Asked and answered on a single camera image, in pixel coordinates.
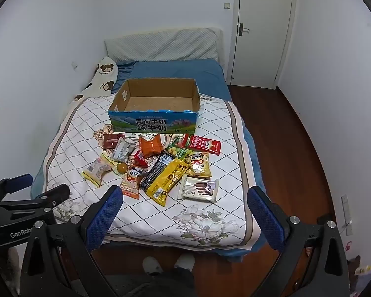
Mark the orange white panda packet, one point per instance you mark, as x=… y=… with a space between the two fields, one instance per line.
x=130 y=182

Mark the blue bed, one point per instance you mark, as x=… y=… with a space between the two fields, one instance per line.
x=179 y=68

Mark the black snack packet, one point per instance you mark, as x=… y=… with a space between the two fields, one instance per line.
x=154 y=171

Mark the orange snack packet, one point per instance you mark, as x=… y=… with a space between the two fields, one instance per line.
x=150 y=147

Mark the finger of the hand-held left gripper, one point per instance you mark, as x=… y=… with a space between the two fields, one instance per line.
x=17 y=182
x=55 y=193

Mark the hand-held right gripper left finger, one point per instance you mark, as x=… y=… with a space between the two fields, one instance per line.
x=105 y=216

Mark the round brown snack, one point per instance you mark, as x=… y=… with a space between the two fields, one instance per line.
x=121 y=168

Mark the white power strip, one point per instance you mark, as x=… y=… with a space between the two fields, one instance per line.
x=346 y=213

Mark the white slipper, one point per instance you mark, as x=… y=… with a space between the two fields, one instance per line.
x=151 y=265
x=184 y=261

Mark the clear green gumball bag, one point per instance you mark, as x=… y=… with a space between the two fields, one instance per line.
x=176 y=151

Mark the brown snack packet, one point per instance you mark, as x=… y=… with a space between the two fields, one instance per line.
x=112 y=140

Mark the yellow panda snack packet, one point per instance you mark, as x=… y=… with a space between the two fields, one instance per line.
x=198 y=164

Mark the white door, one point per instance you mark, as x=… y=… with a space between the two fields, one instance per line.
x=262 y=31

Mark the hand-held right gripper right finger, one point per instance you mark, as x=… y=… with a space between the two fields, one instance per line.
x=266 y=216

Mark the dark object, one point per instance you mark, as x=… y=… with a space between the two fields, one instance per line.
x=358 y=269

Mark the wall light switch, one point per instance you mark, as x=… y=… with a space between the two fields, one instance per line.
x=226 y=5

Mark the white quilted pillow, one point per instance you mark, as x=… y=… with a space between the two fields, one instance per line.
x=164 y=45

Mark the long yellow snack packet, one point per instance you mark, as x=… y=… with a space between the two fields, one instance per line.
x=167 y=182

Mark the white patterned quilt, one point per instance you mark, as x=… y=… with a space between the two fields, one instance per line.
x=235 y=148

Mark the white grey snack packet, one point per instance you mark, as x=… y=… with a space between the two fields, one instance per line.
x=123 y=151

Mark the cardboard box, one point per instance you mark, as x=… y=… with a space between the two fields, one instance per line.
x=151 y=125

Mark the white wafer packet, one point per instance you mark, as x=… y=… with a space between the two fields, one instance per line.
x=198 y=189

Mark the small red snack packet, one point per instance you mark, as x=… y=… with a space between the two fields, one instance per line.
x=140 y=158

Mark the clear yellow bread packet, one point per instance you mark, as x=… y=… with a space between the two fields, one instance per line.
x=96 y=170

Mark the bear print pillow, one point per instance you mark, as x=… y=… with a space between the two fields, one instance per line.
x=103 y=71

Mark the person's legs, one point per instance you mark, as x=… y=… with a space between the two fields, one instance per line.
x=160 y=283

